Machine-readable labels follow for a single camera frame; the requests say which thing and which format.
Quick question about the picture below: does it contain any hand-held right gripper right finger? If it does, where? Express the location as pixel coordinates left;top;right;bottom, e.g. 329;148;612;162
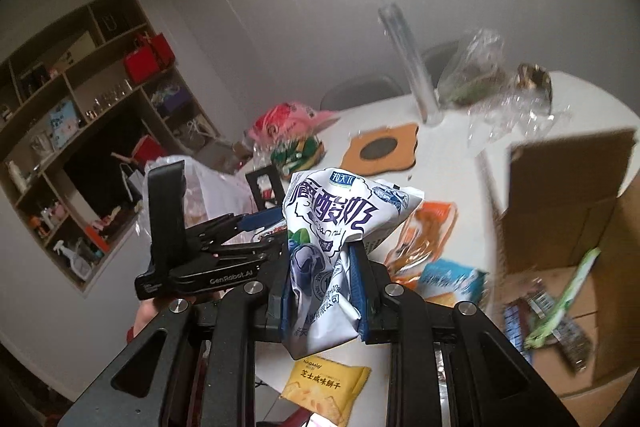
347;244;586;427

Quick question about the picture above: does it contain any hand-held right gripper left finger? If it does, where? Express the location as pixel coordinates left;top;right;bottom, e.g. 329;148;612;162
55;251;296;427

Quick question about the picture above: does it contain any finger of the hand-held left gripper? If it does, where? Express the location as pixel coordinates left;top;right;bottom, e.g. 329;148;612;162
200;232;288;264
185;206;287;243

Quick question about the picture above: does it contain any white blue yogurt pouch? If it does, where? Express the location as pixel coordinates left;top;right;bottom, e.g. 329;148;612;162
280;167;426;355

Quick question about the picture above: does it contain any blue cracker packet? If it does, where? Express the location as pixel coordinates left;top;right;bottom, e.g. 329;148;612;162
416;258;490;310

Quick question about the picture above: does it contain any yellow cracker packet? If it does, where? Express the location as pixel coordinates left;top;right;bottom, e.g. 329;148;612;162
280;353;372;425

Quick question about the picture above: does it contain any orange window snack packet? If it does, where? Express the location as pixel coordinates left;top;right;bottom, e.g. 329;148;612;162
384;201;458;280

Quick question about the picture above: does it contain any blue chocolate bar wrapper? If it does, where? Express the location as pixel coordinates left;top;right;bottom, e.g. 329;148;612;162
502;299;538;353

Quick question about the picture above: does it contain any green white snack packet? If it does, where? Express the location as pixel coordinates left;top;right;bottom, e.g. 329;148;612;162
524;248;602;349

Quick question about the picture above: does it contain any dark nut bar packet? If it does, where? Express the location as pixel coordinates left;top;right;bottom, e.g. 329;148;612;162
527;284;598;368

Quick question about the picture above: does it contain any cardboard box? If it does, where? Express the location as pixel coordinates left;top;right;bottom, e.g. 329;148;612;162
492;129;640;403

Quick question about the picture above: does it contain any person's left hand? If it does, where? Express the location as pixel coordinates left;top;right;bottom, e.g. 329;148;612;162
131;296;171;333

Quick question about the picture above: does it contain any black phone stand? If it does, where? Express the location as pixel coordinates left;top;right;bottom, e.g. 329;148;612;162
245;166;286;212

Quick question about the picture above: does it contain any white paper bag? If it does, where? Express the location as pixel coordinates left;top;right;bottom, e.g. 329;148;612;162
119;162;147;202

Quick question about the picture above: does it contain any white plastic bag red print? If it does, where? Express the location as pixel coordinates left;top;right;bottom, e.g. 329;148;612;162
145;154;256;228

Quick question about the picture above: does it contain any red box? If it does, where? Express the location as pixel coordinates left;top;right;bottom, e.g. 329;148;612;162
131;136;168;164

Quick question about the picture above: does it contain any green snack bag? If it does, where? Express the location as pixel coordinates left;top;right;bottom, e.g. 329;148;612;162
270;136;326;172

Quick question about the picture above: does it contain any white spray bottle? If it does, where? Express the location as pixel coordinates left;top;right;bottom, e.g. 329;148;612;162
52;239;92;284

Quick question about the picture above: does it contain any pink plastic bag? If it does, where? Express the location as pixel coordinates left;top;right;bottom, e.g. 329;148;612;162
248;103;341;145

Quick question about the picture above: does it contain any purple box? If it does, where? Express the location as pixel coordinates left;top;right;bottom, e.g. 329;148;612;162
152;88;192;116

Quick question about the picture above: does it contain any wooden coaster dark centre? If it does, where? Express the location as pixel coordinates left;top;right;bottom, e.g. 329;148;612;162
344;123;420;172

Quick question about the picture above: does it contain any row of small glasses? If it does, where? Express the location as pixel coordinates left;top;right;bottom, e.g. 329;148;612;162
84;79;133;118

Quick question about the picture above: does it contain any blue picture box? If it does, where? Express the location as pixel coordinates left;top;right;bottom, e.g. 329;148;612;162
49;101;81;136

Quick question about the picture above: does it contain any red gift bag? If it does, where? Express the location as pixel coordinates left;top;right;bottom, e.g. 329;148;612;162
150;34;173;68
124;49;161;82

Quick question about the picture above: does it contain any grey chair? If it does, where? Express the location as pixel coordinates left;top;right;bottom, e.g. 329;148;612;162
320;76;401;112
420;39;466;82

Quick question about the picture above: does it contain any wooden shelf unit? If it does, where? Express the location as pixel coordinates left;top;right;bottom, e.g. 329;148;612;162
0;0;221;298

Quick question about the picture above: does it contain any clear plastic roll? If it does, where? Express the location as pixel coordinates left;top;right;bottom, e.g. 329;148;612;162
377;3;443;126

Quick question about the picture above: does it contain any crumpled clear plastic wrap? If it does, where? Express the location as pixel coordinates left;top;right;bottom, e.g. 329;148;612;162
467;92;571;155

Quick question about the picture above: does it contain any clear bag of greens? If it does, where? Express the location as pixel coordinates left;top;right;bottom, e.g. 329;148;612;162
437;29;518;108

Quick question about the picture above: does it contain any brown pastry pack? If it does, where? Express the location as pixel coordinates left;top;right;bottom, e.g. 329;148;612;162
516;63;553;105

